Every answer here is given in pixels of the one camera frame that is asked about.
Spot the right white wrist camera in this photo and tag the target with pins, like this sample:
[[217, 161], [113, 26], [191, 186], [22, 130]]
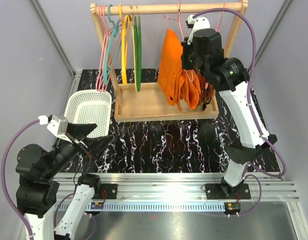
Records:
[[196, 24]]

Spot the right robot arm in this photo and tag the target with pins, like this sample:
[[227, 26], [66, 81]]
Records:
[[254, 139]]

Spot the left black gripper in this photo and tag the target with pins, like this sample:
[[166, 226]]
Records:
[[97, 145]]

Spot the pink wire hanger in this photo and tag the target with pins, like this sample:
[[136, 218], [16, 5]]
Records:
[[220, 22], [178, 20]]

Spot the orange trousers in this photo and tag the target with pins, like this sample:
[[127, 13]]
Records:
[[176, 83]]

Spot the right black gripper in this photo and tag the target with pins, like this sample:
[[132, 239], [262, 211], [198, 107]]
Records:
[[187, 48]]

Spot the teal plastic hanger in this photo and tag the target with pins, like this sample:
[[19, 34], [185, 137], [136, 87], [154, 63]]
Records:
[[108, 67]]

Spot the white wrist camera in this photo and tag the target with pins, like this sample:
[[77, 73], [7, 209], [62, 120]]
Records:
[[196, 24], [56, 124]]

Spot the wooden clothes rack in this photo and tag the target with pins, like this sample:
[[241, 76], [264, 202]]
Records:
[[150, 104]]

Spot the white perforated plastic basket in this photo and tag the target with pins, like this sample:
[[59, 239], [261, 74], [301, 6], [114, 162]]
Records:
[[90, 107]]

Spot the white slotted cable duct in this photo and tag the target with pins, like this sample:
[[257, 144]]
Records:
[[137, 206]]

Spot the green velvet hanger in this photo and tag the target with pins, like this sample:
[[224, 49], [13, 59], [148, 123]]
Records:
[[139, 55], [136, 35]]

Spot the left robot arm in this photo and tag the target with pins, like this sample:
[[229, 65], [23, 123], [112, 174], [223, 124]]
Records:
[[37, 194]]

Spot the yellow plastic hanger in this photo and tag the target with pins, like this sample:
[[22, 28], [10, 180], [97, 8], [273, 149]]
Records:
[[125, 32]]

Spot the camouflage patterned trousers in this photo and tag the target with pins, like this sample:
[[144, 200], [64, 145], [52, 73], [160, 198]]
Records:
[[207, 92]]

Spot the pink wire hangers left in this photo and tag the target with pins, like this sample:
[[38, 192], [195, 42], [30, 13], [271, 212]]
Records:
[[102, 78]]

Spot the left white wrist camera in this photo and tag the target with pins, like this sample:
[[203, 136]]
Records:
[[56, 124]]

